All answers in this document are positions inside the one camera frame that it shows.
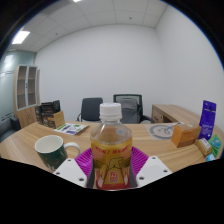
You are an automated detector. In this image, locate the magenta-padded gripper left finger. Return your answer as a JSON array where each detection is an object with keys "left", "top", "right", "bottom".
[{"left": 52, "top": 147, "right": 96, "bottom": 190}]

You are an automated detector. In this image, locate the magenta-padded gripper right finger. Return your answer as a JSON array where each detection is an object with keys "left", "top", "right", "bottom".
[{"left": 129, "top": 146, "right": 174, "bottom": 189}]

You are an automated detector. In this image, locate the orange drink bottle white cap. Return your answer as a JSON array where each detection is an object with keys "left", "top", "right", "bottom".
[{"left": 89, "top": 102, "right": 133, "bottom": 191}]

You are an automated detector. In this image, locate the green mug white inside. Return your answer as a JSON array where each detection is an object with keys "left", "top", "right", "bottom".
[{"left": 34, "top": 134, "right": 82, "bottom": 173}]

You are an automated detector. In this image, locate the round white printed mat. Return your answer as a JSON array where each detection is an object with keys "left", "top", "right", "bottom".
[{"left": 144, "top": 122, "right": 183, "bottom": 141}]

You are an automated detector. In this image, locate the white sticker sheet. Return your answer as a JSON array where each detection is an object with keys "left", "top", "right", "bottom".
[{"left": 54, "top": 122, "right": 90, "bottom": 136}]

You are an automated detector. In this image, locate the orange-brown wooden box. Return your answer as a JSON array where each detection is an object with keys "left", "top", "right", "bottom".
[{"left": 170, "top": 123, "right": 203, "bottom": 148}]

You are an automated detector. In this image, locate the brown cardboard box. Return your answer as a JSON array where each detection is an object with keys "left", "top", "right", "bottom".
[{"left": 41, "top": 110, "right": 66, "bottom": 130}]

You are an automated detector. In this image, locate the small beige box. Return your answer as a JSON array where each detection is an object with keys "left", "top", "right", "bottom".
[{"left": 194, "top": 137, "right": 213, "bottom": 157}]

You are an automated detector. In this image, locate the small blue box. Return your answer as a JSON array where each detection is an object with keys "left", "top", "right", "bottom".
[{"left": 205, "top": 153, "right": 217, "bottom": 163}]

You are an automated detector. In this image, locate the black carton box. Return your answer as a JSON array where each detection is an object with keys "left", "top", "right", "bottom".
[
  {"left": 39, "top": 99, "right": 62, "bottom": 115},
  {"left": 34, "top": 105, "right": 44, "bottom": 125}
]

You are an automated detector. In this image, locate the grey mesh office chair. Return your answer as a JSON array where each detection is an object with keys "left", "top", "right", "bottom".
[{"left": 112, "top": 93, "right": 155, "bottom": 125}]

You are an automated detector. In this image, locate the black office chair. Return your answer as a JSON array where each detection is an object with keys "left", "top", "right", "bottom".
[{"left": 76, "top": 97, "right": 104, "bottom": 123}]

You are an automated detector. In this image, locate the green folded cloth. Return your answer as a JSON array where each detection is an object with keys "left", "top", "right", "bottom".
[{"left": 208, "top": 133, "right": 224, "bottom": 158}]

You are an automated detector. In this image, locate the black sofa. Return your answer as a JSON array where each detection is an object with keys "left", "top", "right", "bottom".
[{"left": 0, "top": 116, "right": 22, "bottom": 143}]

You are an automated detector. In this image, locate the purple standing packet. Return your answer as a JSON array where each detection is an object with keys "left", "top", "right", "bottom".
[{"left": 198, "top": 99, "right": 218, "bottom": 141}]

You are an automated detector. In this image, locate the wooden shelf cabinet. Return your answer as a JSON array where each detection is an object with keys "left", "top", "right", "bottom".
[{"left": 13, "top": 64, "right": 40, "bottom": 129}]

